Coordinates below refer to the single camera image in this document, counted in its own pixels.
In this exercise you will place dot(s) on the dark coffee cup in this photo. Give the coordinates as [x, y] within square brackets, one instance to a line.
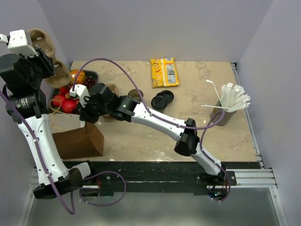
[159, 110]
[136, 94]

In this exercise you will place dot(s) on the grey straw holder cup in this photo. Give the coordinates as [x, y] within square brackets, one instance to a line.
[219, 116]

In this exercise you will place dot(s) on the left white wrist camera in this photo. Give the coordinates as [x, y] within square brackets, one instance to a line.
[19, 42]

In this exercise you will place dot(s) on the brown paper bag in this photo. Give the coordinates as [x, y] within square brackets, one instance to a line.
[75, 139]

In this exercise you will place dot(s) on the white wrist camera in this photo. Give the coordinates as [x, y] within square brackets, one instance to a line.
[81, 93]
[19, 42]

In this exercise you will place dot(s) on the black cup lid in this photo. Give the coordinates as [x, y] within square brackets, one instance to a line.
[158, 102]
[167, 95]

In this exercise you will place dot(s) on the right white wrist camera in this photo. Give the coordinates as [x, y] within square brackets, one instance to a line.
[81, 93]

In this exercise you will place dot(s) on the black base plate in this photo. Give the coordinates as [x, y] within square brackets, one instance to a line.
[109, 180]

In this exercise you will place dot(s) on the yellow snack bag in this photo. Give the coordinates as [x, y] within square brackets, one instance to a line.
[164, 73]

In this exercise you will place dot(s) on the black fruit tray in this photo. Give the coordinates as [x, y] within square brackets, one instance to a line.
[52, 109]

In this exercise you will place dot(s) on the aluminium frame rail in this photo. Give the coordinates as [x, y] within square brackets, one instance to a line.
[244, 178]

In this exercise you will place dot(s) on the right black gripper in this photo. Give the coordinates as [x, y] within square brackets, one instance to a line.
[85, 114]

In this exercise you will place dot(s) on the red apple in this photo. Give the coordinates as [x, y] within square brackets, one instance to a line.
[68, 106]
[58, 100]

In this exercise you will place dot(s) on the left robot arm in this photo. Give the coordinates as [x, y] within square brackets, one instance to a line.
[26, 104]

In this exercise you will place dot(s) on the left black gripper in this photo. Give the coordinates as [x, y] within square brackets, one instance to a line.
[45, 61]

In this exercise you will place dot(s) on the orange toy pineapple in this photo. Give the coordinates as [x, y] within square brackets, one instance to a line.
[80, 78]

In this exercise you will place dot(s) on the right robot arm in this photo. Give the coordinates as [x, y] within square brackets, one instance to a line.
[184, 132]

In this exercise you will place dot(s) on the purple grapes bunch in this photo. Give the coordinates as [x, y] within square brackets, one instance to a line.
[90, 81]

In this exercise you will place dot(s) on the small red fruits cluster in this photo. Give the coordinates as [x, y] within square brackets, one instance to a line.
[64, 91]

